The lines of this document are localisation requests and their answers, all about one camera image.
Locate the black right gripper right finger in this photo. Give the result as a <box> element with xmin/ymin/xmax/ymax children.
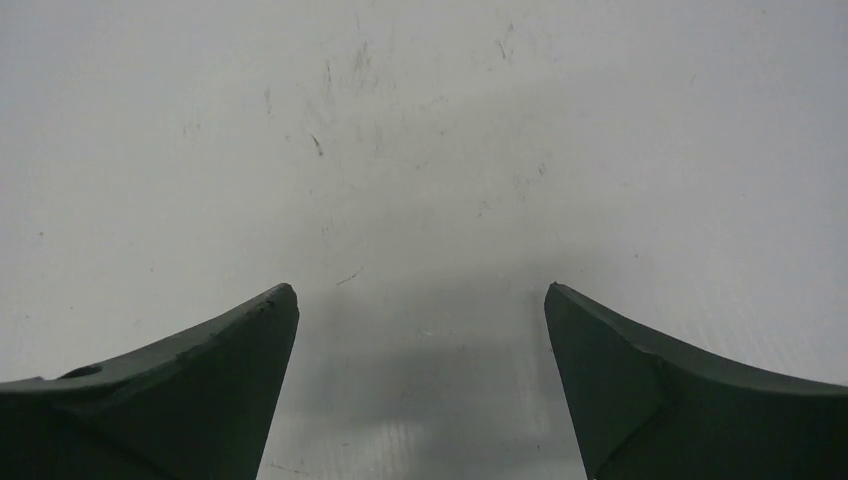
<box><xmin>544</xmin><ymin>283</ymin><xmax>847</xmax><ymax>479</ymax></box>

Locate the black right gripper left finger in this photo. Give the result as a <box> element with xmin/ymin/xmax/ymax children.
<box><xmin>1</xmin><ymin>284</ymin><xmax>299</xmax><ymax>479</ymax></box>

